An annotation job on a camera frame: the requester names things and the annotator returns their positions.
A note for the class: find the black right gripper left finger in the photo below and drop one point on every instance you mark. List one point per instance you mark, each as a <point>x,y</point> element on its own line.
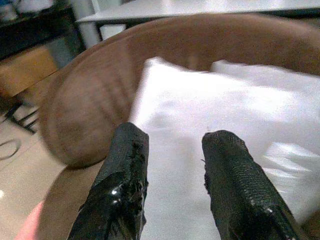
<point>125,162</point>

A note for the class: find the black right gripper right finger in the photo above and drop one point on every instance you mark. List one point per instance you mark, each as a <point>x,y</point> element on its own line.
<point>232,175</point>

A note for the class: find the pink fluffy pillow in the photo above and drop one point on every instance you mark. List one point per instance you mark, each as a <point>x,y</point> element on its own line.
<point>30,222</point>

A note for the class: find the grey pillow with round print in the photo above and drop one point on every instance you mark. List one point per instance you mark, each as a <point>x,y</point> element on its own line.
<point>212,105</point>

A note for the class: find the brown velvet round sofa chair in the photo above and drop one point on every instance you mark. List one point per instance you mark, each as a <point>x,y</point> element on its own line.
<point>100,87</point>

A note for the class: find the plain grey pillow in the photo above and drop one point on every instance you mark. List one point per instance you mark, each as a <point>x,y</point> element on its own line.
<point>270,71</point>

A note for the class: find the black metal floor stand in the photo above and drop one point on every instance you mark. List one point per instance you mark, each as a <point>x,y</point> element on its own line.
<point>20,117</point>

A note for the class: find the brown cardboard box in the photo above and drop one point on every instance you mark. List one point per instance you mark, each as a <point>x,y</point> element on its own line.
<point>27,70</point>

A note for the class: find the black shelf unit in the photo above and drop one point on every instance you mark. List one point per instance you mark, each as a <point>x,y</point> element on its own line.
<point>32,32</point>

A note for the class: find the white table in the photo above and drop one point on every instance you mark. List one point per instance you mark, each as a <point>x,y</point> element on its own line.
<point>175,10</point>

